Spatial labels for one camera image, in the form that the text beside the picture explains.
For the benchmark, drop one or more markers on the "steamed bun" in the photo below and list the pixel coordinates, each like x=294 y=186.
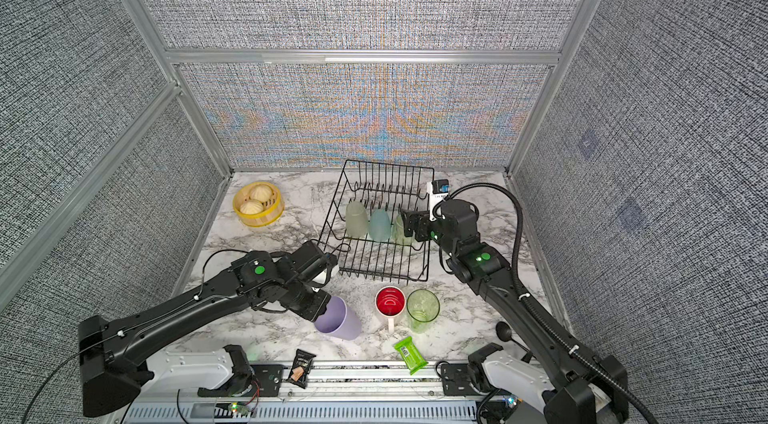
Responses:
x=261 y=192
x=251 y=207

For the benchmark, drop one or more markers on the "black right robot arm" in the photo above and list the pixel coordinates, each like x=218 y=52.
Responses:
x=570 y=383

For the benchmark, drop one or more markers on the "black snack packet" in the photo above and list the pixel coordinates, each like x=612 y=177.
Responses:
x=299 y=371

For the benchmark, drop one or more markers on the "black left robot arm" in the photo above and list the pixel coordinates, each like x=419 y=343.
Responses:
x=114 y=356

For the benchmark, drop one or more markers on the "white mug red inside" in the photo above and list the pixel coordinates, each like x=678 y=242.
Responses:
x=390 y=303

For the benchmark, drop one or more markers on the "yellow bamboo steamer basket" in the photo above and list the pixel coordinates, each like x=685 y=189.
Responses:
x=273 y=210

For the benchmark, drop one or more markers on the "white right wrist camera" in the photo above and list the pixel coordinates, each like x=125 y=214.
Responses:
x=437 y=190

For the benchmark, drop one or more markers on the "green snack packet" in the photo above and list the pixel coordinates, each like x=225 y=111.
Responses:
x=410 y=355

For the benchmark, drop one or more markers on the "lavender plastic cup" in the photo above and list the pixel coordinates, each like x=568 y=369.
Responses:
x=339 y=320

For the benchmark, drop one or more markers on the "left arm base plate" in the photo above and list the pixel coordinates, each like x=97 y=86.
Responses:
x=266 y=380

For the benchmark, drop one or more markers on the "green transparent glass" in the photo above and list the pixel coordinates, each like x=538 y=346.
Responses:
x=422 y=308

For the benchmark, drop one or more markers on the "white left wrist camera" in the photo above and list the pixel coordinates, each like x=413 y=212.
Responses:
x=324 y=277

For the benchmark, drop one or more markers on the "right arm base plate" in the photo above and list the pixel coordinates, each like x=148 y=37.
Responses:
x=455 y=380

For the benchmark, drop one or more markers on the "teal translucent cup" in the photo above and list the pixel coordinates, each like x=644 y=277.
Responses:
x=380 y=226

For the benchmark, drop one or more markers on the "black wire dish rack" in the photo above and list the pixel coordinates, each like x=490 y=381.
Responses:
x=390 y=186

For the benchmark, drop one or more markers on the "lower steamed bun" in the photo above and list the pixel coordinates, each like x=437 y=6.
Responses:
x=251 y=207

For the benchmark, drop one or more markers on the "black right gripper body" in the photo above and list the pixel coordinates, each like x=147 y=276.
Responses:
x=427 y=227

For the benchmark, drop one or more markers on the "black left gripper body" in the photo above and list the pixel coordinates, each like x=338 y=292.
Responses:
x=308 y=301

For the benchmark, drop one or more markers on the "upper steamed bun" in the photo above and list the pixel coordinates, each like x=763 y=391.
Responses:
x=261 y=192

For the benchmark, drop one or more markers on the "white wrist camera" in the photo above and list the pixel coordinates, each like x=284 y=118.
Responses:
x=324 y=277
x=437 y=190

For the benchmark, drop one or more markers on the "pale yellow-green frosted cup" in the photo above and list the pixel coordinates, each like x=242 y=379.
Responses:
x=356 y=219

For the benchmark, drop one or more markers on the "aluminium front rail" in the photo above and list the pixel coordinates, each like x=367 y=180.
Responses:
x=337 y=392

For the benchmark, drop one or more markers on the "light green faceted glass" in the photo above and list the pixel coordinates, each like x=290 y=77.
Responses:
x=398 y=232

